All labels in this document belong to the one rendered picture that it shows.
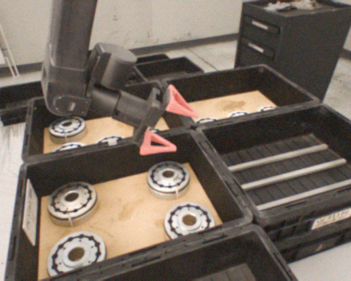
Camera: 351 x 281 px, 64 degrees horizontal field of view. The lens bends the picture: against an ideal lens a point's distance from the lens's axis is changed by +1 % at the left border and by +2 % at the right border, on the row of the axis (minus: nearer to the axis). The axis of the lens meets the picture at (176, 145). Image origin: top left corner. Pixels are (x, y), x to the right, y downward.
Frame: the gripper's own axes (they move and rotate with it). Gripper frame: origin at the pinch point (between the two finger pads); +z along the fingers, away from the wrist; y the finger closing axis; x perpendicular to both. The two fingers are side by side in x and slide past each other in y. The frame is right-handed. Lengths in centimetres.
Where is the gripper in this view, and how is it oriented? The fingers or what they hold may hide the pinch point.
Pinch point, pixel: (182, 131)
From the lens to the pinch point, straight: 58.4
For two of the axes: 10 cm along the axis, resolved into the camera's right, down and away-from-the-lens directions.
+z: 8.9, 3.4, 3.1
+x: 0.2, 6.4, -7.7
